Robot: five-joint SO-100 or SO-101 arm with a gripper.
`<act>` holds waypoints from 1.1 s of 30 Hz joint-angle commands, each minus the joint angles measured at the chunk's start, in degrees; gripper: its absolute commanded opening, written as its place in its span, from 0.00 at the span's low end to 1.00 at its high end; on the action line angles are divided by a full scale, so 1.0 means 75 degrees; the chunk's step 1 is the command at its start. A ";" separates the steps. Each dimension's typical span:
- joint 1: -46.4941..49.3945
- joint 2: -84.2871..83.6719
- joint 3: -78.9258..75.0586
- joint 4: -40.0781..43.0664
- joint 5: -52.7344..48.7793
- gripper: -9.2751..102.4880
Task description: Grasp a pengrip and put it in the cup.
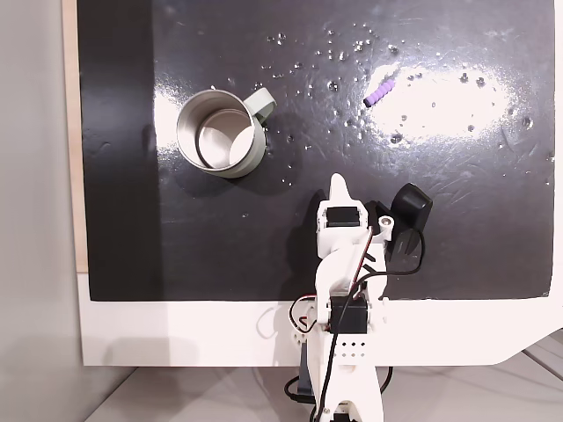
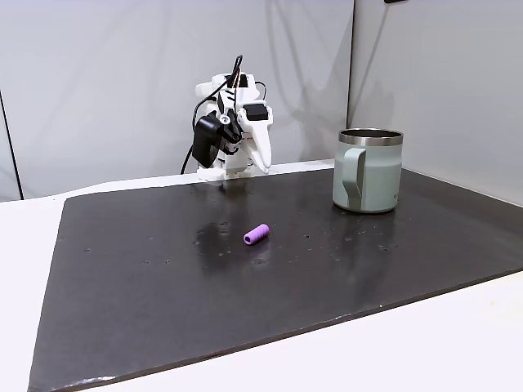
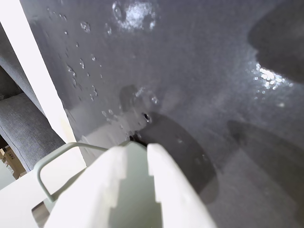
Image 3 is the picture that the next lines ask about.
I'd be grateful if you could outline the grey fabric sofa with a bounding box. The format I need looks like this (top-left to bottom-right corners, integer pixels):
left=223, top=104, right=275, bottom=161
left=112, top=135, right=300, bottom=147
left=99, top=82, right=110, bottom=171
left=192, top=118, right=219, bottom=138
left=0, top=23, right=67, bottom=172

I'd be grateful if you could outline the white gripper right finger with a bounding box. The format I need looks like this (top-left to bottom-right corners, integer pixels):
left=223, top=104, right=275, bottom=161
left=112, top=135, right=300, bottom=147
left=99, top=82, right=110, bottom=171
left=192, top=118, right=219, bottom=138
left=146, top=142, right=218, bottom=228

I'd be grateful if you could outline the pale green cup with handle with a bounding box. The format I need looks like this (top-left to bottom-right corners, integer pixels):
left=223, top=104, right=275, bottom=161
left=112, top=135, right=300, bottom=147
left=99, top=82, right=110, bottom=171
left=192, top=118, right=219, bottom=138
left=33, top=141, right=165, bottom=228

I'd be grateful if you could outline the dark grey glossy mat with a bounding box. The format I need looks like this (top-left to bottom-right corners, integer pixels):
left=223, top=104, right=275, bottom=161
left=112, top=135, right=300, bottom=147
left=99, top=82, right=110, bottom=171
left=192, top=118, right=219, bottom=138
left=20, top=0, right=304, bottom=228

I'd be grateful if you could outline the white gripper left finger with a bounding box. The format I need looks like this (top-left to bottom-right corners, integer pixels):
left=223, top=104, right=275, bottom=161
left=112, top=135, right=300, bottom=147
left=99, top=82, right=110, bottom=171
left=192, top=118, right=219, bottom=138
left=44, top=144, right=127, bottom=228

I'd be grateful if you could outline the brown cardboard box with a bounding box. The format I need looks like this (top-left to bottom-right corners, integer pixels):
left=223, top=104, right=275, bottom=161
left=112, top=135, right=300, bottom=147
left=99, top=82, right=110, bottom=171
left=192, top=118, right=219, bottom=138
left=0, top=146, right=27, bottom=180

